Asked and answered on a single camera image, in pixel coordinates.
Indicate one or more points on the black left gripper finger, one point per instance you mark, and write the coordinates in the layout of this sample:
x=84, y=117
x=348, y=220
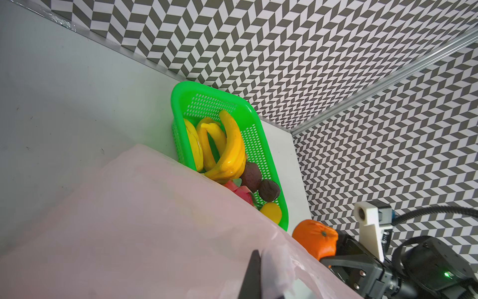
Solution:
x=251, y=286

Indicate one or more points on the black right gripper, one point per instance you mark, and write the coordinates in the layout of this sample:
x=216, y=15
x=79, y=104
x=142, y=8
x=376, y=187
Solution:
x=370, y=278

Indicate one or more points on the orange fake mandarin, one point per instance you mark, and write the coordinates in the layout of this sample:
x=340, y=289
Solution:
x=319, y=240

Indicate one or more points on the yellow fake lemon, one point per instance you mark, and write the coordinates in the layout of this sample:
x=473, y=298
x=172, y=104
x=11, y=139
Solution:
x=272, y=211

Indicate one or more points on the pink plastic bag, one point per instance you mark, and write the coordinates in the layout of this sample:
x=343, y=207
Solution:
x=147, y=227

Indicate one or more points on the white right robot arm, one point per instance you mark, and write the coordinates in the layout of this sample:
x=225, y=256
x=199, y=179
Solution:
x=423, y=267

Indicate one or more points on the dark purple fake fruit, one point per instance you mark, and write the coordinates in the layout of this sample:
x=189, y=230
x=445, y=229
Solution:
x=251, y=177
x=269, y=191

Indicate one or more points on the yellow fake banana bunch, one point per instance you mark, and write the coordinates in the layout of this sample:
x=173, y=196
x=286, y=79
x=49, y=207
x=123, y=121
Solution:
x=232, y=162

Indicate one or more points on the yellow fake starfruit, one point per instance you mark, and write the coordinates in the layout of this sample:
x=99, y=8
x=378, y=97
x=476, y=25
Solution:
x=195, y=145

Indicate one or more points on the green plastic basket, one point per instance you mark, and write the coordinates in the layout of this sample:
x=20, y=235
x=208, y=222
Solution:
x=194, y=101

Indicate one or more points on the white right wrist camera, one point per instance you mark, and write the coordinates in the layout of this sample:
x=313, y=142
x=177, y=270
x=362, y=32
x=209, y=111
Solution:
x=374, y=218

